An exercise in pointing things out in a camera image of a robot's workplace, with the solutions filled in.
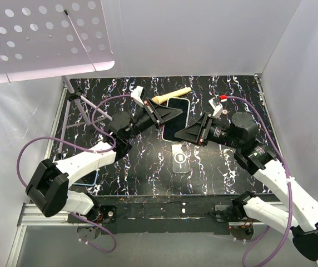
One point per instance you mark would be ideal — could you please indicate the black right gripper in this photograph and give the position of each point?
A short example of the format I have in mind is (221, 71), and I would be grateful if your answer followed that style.
(197, 131)

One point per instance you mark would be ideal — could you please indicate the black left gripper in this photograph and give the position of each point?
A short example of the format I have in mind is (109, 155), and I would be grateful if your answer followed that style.
(161, 113)

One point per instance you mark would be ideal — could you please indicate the phone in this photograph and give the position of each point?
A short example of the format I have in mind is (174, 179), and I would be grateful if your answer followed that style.
(178, 123)
(88, 180)

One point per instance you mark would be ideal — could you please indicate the clear phone case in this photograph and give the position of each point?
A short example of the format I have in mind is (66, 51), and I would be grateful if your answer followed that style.
(180, 158)

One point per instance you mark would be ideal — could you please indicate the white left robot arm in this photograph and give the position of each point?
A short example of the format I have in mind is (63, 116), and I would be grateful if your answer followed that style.
(49, 185)

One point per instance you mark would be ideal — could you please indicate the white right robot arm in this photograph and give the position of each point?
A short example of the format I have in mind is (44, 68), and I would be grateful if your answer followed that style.
(300, 222)

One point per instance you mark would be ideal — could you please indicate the phone in blue case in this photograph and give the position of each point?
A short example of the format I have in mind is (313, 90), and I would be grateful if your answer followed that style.
(88, 180)

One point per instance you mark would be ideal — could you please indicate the wooden pestle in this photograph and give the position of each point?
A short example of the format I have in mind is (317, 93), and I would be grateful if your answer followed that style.
(178, 93)

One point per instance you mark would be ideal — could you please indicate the perforated white music stand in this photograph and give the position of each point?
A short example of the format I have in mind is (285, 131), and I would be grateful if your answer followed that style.
(43, 39)

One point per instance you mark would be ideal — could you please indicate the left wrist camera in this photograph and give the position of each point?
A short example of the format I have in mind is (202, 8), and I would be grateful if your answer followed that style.
(136, 95)

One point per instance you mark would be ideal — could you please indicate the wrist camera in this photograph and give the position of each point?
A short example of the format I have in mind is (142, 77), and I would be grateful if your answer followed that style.
(216, 104)
(136, 95)

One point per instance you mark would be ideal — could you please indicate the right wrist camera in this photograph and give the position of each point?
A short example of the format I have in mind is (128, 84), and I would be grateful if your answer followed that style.
(216, 104)

